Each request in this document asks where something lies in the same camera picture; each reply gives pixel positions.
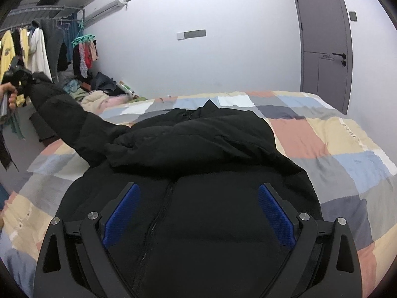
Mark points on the yellow hanging shirt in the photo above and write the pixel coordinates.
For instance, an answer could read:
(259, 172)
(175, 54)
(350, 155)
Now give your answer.
(7, 52)

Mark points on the grey wall switch panel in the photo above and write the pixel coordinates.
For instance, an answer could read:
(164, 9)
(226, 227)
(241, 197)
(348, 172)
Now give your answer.
(191, 34)

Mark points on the blue curtain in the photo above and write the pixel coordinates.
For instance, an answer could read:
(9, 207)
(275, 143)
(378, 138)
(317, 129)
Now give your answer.
(71, 34)

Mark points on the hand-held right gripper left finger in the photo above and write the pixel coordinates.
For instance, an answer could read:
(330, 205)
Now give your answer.
(119, 212)

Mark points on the checkered bed blanket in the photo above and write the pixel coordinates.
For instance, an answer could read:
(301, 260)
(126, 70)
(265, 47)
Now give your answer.
(325, 149)

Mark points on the white hanging shirt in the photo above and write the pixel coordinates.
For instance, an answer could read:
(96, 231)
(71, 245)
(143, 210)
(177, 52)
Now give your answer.
(38, 52)

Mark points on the person's left hand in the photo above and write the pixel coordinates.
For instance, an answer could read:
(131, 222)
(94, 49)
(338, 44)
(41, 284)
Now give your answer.
(8, 94)

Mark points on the black puffer jacket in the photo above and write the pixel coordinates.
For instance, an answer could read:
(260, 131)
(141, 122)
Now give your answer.
(186, 173)

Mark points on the pile of clothes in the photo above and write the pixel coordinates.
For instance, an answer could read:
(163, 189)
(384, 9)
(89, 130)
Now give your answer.
(99, 91)

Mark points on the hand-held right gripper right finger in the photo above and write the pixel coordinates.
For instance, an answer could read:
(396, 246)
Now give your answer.
(276, 214)

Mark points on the white air conditioner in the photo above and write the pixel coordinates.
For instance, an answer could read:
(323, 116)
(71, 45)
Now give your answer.
(100, 6)

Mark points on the green clip hanger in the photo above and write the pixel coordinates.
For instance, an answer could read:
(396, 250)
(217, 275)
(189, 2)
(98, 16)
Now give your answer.
(83, 38)

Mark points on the small dark wall switch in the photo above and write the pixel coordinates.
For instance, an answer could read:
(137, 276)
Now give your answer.
(352, 15)

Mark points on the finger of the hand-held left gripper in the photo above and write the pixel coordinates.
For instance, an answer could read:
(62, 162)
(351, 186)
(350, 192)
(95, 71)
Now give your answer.
(32, 78)

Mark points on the metal clothes rack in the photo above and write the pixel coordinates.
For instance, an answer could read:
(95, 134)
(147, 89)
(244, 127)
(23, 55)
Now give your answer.
(46, 12)

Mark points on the grey door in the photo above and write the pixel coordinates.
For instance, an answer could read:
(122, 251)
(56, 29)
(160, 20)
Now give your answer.
(324, 40)

